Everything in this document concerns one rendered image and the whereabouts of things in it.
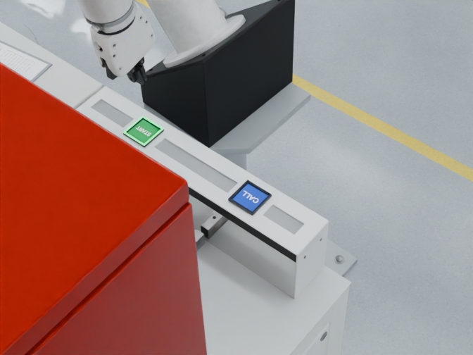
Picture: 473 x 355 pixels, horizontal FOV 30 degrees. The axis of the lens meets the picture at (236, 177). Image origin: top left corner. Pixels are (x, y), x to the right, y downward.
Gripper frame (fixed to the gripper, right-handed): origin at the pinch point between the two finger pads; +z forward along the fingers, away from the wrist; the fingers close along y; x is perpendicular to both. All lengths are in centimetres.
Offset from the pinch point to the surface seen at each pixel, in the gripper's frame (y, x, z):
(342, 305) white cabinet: -5, -46, 34
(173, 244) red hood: -41, -65, -76
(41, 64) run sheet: -2.9, 29.0, 14.4
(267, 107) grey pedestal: 23.5, -6.4, 35.2
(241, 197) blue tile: -4.5, -24.9, 14.4
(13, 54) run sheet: -4.3, 35.7, 14.1
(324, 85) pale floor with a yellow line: 89, 33, 133
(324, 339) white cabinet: -12, -46, 37
